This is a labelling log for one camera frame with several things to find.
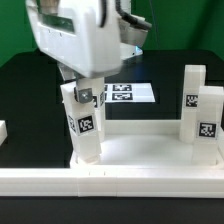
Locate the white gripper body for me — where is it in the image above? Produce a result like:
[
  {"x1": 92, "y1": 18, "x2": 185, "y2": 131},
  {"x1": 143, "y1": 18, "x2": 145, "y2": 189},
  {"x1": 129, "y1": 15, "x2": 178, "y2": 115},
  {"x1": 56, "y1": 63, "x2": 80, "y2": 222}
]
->
[{"x1": 25, "y1": 0, "x2": 122, "y2": 78}]

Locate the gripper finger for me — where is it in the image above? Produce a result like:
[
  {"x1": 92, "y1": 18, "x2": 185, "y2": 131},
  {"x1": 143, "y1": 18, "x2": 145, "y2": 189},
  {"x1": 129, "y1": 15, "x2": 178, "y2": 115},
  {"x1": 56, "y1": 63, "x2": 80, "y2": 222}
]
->
[
  {"x1": 57, "y1": 62, "x2": 76, "y2": 82},
  {"x1": 74, "y1": 78, "x2": 93, "y2": 102}
]

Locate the white desk top tray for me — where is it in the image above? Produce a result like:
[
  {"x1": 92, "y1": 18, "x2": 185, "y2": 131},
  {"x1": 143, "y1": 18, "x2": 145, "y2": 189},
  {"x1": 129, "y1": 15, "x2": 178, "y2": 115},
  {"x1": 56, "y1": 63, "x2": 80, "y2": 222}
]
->
[{"x1": 69, "y1": 119, "x2": 224, "y2": 169}]

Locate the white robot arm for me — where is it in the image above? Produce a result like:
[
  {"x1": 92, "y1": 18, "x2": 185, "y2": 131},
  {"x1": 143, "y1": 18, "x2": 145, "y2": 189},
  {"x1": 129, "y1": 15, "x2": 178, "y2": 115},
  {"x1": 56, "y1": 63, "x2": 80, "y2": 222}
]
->
[{"x1": 25, "y1": 0, "x2": 151, "y2": 79}]

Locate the white block left edge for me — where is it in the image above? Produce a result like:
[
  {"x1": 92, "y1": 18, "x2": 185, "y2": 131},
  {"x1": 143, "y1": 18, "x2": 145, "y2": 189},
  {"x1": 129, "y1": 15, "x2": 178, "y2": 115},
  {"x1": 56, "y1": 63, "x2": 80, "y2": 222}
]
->
[{"x1": 0, "y1": 120, "x2": 7, "y2": 146}]

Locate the white marker base plate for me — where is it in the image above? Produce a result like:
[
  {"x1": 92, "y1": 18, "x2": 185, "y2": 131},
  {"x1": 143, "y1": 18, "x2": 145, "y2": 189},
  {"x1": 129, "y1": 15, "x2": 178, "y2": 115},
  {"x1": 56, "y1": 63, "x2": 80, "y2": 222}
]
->
[{"x1": 105, "y1": 83, "x2": 155, "y2": 103}]

